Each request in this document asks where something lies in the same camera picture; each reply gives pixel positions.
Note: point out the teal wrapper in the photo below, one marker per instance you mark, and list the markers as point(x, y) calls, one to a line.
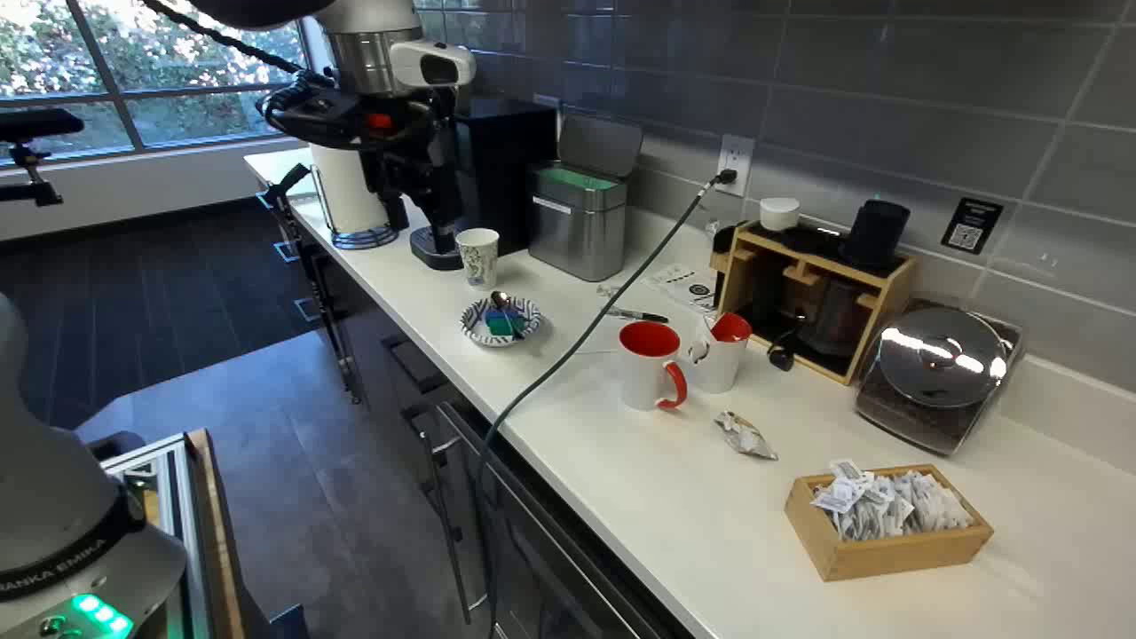
point(502, 321)

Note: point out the printed white paper cup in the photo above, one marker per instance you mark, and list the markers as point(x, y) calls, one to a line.
point(476, 258)

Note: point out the white wall outlet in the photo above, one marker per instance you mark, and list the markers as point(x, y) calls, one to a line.
point(734, 160)

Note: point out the heap of white packets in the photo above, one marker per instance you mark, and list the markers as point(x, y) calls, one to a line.
point(888, 503)

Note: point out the black cylindrical jar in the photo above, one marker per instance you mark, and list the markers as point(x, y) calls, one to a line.
point(879, 233)

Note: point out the black white patterned cloth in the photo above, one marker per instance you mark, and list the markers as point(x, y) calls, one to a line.
point(502, 321)

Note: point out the black coffee machine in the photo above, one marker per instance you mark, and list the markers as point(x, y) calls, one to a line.
point(514, 165)

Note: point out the small white cup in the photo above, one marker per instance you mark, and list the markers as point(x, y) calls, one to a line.
point(780, 213)

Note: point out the black wall plate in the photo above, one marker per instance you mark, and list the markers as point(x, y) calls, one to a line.
point(971, 225)

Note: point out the white paper towel roll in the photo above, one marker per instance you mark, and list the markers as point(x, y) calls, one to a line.
point(347, 191)

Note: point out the stainless steel kitchen scale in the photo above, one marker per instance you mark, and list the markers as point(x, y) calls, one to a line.
point(938, 379)

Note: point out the aluminium frame rail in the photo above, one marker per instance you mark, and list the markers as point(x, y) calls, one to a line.
point(166, 497)

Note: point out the grey robot base green light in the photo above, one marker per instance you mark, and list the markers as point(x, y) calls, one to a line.
point(59, 520)

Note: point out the stainless steel bin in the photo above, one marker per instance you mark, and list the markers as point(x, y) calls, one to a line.
point(579, 207)

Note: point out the crumpled silver wrapper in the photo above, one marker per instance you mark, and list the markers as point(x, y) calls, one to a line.
point(747, 436)

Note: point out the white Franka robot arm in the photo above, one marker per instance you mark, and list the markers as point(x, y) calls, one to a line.
point(357, 28)

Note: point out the wooden countertop organizer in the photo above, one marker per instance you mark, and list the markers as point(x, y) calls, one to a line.
point(818, 309)

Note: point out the black camera on tripod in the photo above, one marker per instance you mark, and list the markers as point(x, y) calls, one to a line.
point(34, 139)

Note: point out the wooden packet box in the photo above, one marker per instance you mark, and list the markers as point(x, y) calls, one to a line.
point(881, 556)

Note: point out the wooden cart top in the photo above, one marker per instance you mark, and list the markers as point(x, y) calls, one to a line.
point(217, 535)

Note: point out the white mug red inside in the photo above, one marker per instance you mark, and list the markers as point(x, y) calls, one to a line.
point(722, 352)
point(650, 367)

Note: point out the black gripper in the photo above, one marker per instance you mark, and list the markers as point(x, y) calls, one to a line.
point(436, 143)

